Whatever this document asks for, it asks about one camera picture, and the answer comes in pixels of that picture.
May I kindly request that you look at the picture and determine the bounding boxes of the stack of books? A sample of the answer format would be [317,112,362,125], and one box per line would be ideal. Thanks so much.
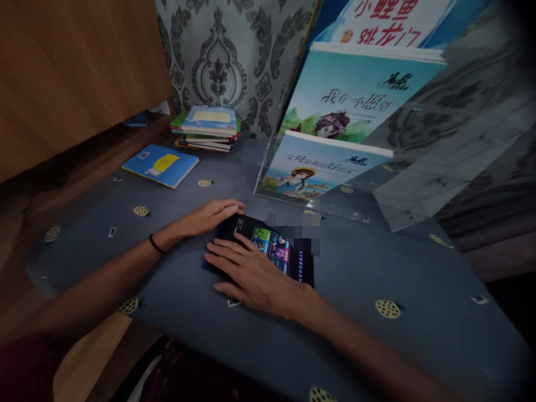
[169,104,243,154]

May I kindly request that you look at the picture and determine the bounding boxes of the person's left hand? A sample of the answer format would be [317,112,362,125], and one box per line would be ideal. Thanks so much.
[167,199,246,248]

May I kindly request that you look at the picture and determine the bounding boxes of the person's body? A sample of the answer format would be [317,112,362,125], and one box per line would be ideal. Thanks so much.
[0,331,168,402]

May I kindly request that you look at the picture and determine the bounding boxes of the white blue book red print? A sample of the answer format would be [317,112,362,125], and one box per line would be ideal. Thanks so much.
[313,0,458,50]

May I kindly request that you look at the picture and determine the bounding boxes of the dark colourful cover book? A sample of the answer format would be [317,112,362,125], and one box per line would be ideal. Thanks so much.
[200,213,315,290]

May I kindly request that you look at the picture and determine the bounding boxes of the blue book with yellow scroll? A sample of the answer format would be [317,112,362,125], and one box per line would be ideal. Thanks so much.
[121,143,200,190]

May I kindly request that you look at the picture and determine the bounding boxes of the light blue girl with hat book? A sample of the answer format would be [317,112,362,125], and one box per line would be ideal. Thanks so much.
[257,129,395,207]

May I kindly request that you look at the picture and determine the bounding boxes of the wooden cabinet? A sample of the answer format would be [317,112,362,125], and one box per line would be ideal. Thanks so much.
[0,0,175,183]

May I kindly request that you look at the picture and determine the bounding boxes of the person's left fingers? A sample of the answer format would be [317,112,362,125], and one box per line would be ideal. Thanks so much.
[209,199,246,222]

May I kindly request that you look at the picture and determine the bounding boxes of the teal purple-haired girl book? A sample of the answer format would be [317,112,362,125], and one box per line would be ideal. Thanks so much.
[277,41,449,146]

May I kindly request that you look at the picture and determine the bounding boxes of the person's right thumb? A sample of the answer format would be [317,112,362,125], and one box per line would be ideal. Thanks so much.
[214,281,245,296]

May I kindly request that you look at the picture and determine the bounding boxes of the person's right hand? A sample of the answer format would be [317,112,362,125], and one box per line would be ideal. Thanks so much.
[203,232,324,324]

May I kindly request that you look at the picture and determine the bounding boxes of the person's right middle finger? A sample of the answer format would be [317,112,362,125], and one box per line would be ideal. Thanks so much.
[207,241,259,264]

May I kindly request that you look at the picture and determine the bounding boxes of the person's right index finger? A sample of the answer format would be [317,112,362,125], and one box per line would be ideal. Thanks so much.
[203,252,248,279]

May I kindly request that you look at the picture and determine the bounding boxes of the grey-blue patterned tablecloth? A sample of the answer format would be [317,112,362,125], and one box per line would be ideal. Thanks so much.
[27,133,536,402]

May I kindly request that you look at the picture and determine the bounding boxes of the person's right ring finger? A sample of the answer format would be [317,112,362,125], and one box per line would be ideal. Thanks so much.
[233,232,269,256]

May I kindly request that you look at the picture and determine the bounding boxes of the clear acrylic book stand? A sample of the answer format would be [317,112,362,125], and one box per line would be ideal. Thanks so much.
[253,25,536,233]

